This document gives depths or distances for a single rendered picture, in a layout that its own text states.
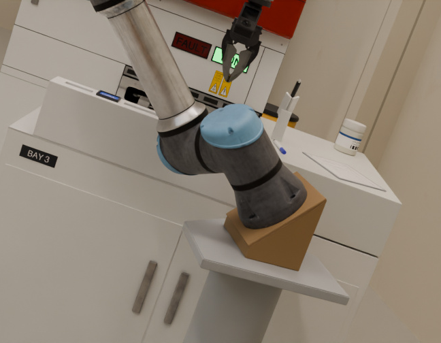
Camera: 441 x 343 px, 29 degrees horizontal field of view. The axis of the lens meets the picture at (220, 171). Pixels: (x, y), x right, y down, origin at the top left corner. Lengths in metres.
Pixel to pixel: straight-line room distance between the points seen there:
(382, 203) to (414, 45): 3.09
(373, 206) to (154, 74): 0.67
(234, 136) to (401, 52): 3.51
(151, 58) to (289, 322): 0.80
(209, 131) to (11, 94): 1.18
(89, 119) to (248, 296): 0.60
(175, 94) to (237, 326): 0.50
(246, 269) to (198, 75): 1.11
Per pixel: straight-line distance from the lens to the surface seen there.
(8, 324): 2.24
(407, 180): 4.87
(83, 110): 2.05
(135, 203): 2.08
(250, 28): 1.95
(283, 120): 2.31
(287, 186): 1.73
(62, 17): 2.68
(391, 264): 4.79
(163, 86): 1.74
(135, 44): 1.72
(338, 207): 2.09
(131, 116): 2.04
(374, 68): 5.07
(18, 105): 2.74
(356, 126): 2.54
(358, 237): 2.11
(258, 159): 1.68
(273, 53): 2.64
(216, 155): 1.69
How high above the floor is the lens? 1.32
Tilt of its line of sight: 12 degrees down
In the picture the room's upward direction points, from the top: 20 degrees clockwise
